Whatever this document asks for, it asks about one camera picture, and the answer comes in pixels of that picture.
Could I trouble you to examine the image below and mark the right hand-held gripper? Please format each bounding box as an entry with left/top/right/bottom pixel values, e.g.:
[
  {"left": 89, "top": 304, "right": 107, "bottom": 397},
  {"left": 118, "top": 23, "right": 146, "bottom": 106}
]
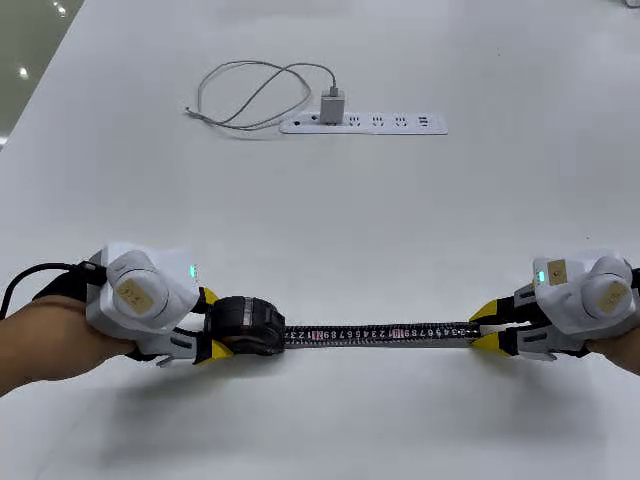
[{"left": 468, "top": 251, "right": 639, "bottom": 362}]

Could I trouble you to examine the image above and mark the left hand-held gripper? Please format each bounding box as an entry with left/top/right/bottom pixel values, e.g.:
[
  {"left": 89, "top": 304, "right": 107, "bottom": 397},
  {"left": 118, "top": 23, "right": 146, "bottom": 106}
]
[{"left": 84, "top": 243, "right": 235, "bottom": 368}]

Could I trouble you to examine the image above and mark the black tape measure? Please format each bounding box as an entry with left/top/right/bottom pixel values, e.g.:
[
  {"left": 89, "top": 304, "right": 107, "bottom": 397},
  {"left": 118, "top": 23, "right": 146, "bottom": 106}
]
[{"left": 208, "top": 295, "right": 482, "bottom": 357}]

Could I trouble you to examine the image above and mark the person's right forearm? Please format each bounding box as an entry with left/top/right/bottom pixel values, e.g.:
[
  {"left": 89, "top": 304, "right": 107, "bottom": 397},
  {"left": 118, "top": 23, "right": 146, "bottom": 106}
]
[{"left": 585, "top": 335, "right": 640, "bottom": 377}]

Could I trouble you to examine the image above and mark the person's left forearm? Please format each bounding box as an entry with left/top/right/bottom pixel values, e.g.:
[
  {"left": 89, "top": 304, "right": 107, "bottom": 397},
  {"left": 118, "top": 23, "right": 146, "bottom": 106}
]
[{"left": 0, "top": 295, "right": 137, "bottom": 399}]

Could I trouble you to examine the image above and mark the white power strip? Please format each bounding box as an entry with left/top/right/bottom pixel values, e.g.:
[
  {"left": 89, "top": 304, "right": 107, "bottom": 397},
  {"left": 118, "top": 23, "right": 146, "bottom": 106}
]
[{"left": 279, "top": 111, "right": 449, "bottom": 136}]

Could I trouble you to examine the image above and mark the white charger plug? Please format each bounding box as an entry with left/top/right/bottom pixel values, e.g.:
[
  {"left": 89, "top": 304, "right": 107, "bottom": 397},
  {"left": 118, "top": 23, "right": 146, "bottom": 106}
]
[{"left": 319, "top": 87, "right": 346, "bottom": 125}]

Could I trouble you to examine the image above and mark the black cable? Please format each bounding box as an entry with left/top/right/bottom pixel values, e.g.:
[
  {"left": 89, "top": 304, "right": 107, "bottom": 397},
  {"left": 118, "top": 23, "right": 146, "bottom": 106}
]
[{"left": 0, "top": 262, "right": 109, "bottom": 320}]

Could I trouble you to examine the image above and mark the white charging cable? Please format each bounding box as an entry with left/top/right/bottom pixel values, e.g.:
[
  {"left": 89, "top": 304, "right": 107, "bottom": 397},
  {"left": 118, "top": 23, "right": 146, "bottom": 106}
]
[{"left": 184, "top": 60, "right": 337, "bottom": 132}]

